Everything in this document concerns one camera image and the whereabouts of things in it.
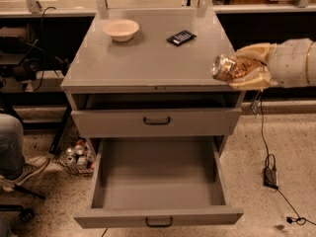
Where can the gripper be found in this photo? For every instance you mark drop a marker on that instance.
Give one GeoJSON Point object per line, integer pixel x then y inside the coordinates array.
{"type": "Point", "coordinates": [288, 64]}

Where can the orange soda can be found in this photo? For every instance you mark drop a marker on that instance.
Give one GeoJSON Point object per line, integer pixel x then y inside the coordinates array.
{"type": "Point", "coordinates": [228, 68]}

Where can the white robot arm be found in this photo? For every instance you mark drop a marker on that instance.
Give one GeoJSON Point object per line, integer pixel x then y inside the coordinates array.
{"type": "Point", "coordinates": [289, 64]}

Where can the grey drawer cabinet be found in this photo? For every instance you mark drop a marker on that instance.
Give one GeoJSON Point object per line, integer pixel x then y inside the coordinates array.
{"type": "Point", "coordinates": [148, 63]}

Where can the grey top drawer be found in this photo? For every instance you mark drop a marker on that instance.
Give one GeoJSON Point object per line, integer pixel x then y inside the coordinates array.
{"type": "Point", "coordinates": [159, 114]}

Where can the grey open middle drawer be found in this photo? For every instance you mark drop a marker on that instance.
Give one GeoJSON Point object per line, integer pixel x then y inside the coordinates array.
{"type": "Point", "coordinates": [158, 183]}

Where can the black snack packet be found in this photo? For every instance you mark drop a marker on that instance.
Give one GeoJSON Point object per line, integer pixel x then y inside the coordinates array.
{"type": "Point", "coordinates": [181, 37]}

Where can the black power adapter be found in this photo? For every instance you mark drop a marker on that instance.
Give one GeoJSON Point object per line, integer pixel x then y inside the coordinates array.
{"type": "Point", "coordinates": [270, 178]}

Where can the cream white bowl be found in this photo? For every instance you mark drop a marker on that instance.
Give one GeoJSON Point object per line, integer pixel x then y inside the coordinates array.
{"type": "Point", "coordinates": [121, 29]}

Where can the black machinery on left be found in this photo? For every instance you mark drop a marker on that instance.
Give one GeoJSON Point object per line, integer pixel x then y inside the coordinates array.
{"type": "Point", "coordinates": [23, 61]}

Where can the person leg in jeans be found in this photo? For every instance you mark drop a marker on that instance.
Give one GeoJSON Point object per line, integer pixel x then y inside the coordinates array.
{"type": "Point", "coordinates": [12, 160]}

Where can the black chair base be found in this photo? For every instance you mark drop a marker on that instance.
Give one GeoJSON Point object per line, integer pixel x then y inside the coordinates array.
{"type": "Point", "coordinates": [25, 213]}

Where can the wire basket of cans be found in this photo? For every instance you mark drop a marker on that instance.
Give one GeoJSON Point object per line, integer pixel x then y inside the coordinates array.
{"type": "Point", "coordinates": [77, 159]}

